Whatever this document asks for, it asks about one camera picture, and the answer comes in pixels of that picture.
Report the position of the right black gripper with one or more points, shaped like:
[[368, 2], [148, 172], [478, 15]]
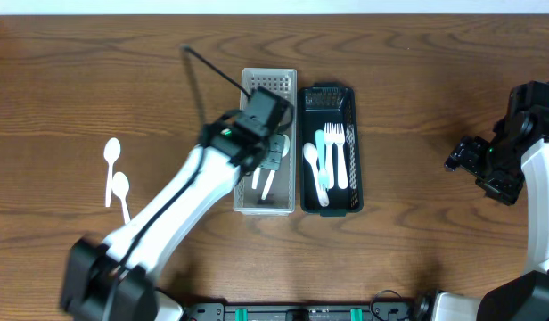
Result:
[[470, 155]]

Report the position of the white plastic spoon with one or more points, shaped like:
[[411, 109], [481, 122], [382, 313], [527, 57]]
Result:
[[111, 153], [286, 148], [311, 156]]

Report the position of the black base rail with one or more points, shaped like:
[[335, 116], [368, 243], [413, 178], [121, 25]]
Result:
[[386, 305]]

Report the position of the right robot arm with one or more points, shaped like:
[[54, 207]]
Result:
[[524, 131]]

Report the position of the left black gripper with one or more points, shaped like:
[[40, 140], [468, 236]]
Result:
[[271, 152]]

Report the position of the white plastic fork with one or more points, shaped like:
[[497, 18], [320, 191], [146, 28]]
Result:
[[341, 163], [329, 141]]

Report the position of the black plastic basket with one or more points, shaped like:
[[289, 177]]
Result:
[[317, 105]]

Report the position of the clear plastic basket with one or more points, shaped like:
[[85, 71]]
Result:
[[281, 198]]

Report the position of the mint green plastic fork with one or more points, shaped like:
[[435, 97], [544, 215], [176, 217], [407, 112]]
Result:
[[320, 147]]

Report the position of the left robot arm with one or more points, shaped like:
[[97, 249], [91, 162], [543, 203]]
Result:
[[116, 279]]

